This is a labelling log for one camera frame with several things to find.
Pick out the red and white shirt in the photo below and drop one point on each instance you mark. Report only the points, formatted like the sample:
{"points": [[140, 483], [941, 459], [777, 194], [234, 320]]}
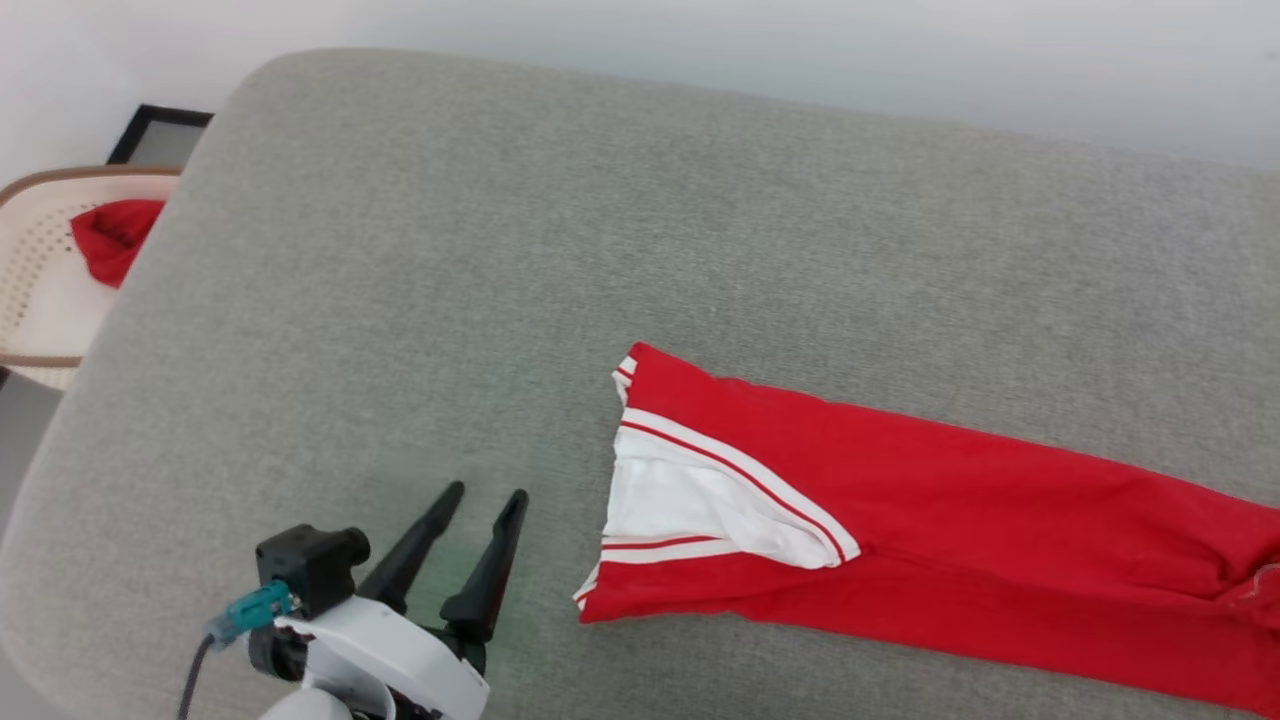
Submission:
{"points": [[950, 530]]}

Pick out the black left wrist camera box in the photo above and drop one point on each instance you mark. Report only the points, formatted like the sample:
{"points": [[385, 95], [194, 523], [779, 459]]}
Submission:
{"points": [[310, 565]]}

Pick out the cream woven laundry basket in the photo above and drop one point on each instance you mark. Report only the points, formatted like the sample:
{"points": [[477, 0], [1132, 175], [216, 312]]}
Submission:
{"points": [[40, 300]]}

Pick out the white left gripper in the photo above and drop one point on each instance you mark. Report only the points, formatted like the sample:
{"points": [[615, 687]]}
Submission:
{"points": [[390, 660]]}

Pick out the grey fabric sofa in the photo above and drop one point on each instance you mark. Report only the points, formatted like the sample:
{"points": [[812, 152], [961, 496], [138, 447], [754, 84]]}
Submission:
{"points": [[500, 280]]}

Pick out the red garment in basket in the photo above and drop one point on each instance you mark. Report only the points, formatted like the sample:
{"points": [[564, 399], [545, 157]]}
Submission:
{"points": [[110, 240]]}

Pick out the black rectangular frame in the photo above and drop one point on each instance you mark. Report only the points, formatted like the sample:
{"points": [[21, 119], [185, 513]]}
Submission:
{"points": [[125, 140]]}

